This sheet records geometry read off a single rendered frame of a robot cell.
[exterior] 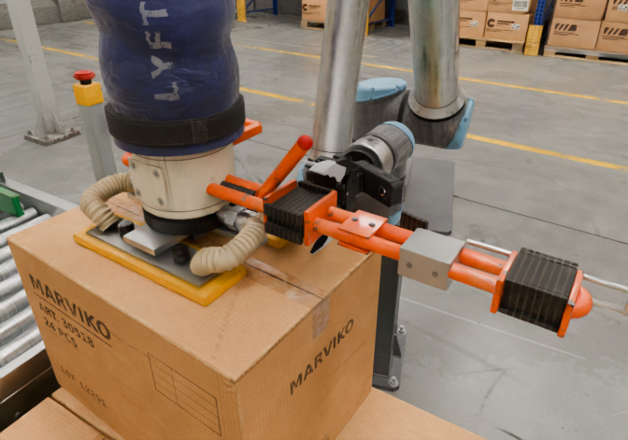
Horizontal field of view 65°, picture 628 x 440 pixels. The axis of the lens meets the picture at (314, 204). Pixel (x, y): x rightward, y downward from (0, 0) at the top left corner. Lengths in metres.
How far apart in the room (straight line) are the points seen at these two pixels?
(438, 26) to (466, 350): 1.36
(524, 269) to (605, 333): 1.80
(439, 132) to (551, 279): 0.82
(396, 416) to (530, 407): 0.92
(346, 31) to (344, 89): 0.11
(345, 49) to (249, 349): 0.62
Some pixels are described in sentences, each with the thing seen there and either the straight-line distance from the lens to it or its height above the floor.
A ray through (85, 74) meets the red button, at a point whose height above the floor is 1.04.
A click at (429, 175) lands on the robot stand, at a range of 1.69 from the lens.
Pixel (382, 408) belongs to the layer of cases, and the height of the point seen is 0.54.
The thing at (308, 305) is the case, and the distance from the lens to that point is 0.78.
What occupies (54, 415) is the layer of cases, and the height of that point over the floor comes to 0.54.
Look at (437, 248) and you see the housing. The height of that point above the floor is 1.09.
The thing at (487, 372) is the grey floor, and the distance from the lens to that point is 2.07.
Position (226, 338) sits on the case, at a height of 0.94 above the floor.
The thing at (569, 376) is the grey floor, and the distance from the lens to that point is 2.17.
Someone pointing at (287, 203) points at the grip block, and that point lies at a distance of 0.75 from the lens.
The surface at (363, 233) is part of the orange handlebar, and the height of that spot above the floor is 1.09.
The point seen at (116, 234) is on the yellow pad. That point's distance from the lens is 0.97.
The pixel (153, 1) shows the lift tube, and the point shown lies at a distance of 0.74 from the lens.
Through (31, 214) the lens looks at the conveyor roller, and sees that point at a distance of 2.12.
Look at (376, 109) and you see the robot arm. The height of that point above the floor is 1.02.
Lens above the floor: 1.45
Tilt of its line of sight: 29 degrees down
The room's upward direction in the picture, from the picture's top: straight up
